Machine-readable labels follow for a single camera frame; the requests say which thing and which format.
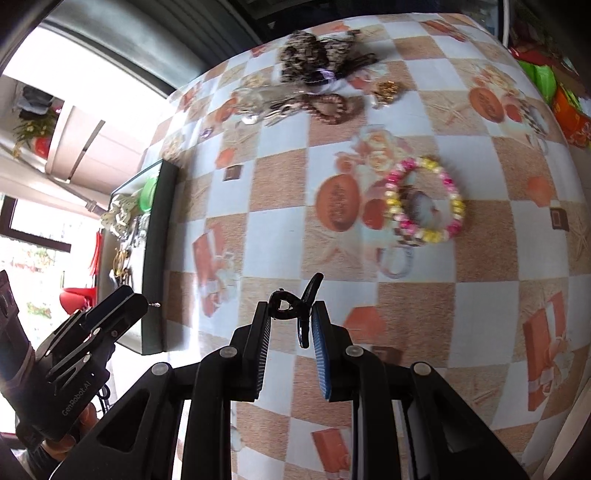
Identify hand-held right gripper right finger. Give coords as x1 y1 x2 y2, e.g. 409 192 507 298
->
310 301 532 480

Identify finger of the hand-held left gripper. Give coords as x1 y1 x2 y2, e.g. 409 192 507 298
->
34 285 134 366
45 294 149 385

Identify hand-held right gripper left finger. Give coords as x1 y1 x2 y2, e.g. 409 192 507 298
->
48 301 274 480

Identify yellow elastic hair tie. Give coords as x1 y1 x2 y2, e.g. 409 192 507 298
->
112 248 133 279

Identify black hair claw clip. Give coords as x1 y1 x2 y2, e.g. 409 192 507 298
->
269 272 325 350

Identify dark green jewelry box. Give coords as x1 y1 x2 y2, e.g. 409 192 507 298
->
100 159 181 356

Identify clear crystal bead bracelet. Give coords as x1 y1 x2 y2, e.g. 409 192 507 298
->
131 214 151 246

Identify cream polka dot scrunchie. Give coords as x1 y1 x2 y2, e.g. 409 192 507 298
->
101 193 140 239

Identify person's left hand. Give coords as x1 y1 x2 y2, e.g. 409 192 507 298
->
14 404 100 464

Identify red plastic stool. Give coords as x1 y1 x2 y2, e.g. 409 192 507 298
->
61 285 99 315

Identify green plastic bangle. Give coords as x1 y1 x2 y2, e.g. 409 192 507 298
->
140 177 160 214

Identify beige wardrobe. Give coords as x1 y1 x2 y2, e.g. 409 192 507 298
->
45 103 149 186

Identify checkered printed tablecloth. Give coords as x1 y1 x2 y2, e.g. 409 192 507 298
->
139 13 591 480

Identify potted yellow flowers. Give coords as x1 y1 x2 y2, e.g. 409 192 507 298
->
11 105 59 161

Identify clear hair claw clip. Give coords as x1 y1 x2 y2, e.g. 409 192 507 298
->
230 87 279 124

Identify black and cream hair clip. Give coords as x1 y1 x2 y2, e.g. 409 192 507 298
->
262 98 302 128

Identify grey curtain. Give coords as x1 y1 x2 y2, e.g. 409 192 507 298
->
44 0 262 90

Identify small gold hair clip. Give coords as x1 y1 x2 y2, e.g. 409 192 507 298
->
368 80 401 110

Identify leopard print scrunchie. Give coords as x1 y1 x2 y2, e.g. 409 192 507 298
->
278 30 360 87

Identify orange snack packet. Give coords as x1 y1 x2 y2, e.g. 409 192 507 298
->
551 84 591 149

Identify green snack packet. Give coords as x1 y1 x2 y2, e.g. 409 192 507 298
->
518 59 558 105

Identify translucent purple hair tie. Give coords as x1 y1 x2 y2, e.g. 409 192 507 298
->
378 246 415 281

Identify pink and yellow bead bracelet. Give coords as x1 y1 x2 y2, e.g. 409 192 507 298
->
382 156 465 246

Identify bronze spiral hair tie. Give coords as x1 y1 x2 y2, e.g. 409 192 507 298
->
299 92 350 126

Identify thin brown hair tie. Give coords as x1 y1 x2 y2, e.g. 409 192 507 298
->
341 52 378 75

